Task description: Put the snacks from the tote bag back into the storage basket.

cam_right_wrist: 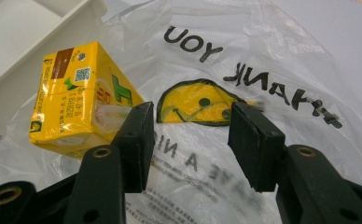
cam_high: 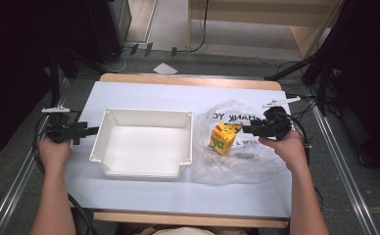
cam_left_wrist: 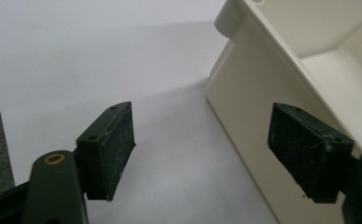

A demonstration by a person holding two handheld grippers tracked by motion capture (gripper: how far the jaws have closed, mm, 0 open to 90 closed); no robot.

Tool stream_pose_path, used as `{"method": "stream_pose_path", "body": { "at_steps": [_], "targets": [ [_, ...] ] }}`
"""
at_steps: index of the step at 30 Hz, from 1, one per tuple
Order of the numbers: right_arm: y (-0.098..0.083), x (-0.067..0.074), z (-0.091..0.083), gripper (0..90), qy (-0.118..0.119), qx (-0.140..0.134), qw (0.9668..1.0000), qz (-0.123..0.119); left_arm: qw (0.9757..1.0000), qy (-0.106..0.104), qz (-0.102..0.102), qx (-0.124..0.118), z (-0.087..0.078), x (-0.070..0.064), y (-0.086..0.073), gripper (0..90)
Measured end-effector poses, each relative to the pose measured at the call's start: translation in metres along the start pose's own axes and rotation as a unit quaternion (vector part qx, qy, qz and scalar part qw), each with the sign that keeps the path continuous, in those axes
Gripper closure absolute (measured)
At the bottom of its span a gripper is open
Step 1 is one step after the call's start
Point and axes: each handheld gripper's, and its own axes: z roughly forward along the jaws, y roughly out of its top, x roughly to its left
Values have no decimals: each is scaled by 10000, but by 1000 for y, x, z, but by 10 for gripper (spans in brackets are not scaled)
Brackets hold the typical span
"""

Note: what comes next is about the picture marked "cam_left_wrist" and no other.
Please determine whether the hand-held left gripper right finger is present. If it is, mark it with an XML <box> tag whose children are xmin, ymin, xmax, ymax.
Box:
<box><xmin>267</xmin><ymin>103</ymin><xmax>355</xmax><ymax>204</ymax></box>

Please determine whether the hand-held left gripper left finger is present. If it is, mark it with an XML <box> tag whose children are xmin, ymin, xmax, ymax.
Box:
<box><xmin>76</xmin><ymin>101</ymin><xmax>137</xmax><ymax>202</ymax></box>

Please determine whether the cream plastic storage box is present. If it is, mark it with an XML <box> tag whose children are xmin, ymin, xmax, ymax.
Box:
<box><xmin>204</xmin><ymin>0</ymin><xmax>362</xmax><ymax>224</ymax></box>

